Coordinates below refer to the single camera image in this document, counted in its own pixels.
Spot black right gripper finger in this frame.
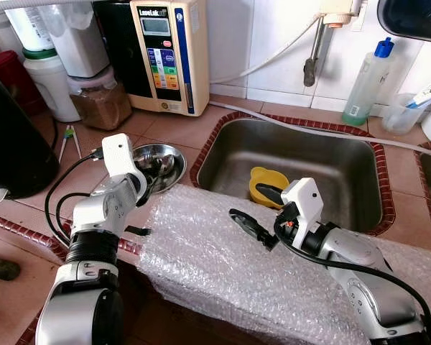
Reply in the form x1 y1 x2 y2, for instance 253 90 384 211
228 208 279 251
256 183 288 209

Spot yellow plastic bowl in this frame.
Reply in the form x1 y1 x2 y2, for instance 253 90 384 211
248 167 292 209

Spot clear bubble wrap sheet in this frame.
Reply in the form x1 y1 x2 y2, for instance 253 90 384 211
135 183 431 345

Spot plastic jar brown contents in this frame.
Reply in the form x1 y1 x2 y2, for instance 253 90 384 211
67 68 132 132

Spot cream water ionizer machine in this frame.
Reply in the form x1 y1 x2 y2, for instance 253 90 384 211
93 0 210 117

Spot white canister green band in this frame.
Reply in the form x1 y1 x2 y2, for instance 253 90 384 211
4 4 80 123

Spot black kettle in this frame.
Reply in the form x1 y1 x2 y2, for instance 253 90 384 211
0 65 60 200

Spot clear bottle blue cap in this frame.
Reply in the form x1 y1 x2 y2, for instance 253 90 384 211
341 37 396 127

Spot plain white filter canister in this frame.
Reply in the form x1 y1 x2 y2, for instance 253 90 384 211
40 4 110 78

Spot clear plastic cup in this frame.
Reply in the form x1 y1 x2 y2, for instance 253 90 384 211
382 92 425 135

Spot dark green lump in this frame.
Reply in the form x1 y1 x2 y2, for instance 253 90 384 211
0 257 20 281

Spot dark red container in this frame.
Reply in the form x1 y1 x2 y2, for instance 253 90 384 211
0 50 40 116

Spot white toothpaste tube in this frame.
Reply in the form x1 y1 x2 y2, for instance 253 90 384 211
406 75 431 110

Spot black tray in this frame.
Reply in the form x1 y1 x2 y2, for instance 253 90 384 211
377 0 431 42

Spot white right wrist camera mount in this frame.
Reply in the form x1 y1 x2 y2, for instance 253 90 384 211
280 178 324 231

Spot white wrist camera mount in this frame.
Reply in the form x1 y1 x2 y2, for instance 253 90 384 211
280 178 324 231
102 133 146 180

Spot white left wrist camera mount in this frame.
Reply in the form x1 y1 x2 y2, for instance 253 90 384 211
102 133 146 180

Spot white ionizer hose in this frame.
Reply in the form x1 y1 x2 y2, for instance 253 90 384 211
210 16 324 86

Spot wall mounted steel faucet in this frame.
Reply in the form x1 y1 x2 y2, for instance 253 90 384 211
303 0 363 87

